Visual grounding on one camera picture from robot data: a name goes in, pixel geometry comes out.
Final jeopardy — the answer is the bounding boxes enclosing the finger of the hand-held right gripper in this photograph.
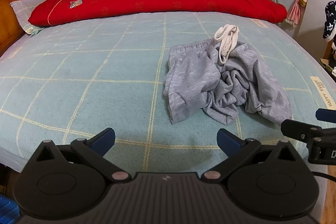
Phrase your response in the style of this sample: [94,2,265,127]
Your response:
[281,119,336,141]
[315,108,336,124]

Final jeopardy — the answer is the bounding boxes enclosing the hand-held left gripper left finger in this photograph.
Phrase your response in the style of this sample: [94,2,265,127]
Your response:
[28,127,132,183]

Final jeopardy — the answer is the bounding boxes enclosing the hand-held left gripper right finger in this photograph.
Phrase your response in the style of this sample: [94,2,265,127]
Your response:
[201,128,307,183]

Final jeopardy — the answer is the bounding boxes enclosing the grey pants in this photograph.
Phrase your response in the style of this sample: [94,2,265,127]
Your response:
[163,39,293,126]

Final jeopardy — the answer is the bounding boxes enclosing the green patterned box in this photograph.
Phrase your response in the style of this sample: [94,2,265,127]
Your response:
[319,57,334,73]

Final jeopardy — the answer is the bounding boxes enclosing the light blue checked bed sheet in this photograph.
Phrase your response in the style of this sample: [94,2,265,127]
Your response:
[0,10,336,174]

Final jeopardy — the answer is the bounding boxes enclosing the wooden chair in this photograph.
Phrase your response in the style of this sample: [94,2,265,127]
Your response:
[322,40,336,60]

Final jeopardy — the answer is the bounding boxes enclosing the dark star-print garment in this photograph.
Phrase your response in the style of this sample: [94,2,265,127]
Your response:
[322,0,336,42]

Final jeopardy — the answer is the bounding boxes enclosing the white sock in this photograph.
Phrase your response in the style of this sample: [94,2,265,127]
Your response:
[214,25,240,65]

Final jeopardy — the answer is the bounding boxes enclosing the blue plastic crate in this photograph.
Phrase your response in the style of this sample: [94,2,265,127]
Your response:
[0,193,20,224]

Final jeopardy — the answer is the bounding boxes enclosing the red quilt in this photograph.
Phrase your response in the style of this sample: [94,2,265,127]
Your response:
[28,0,288,28]

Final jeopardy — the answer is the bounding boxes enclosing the grey checked pillow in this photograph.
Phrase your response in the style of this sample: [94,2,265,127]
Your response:
[10,0,59,37]

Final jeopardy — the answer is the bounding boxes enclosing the black cable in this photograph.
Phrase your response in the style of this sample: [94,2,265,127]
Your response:
[312,172,336,180]

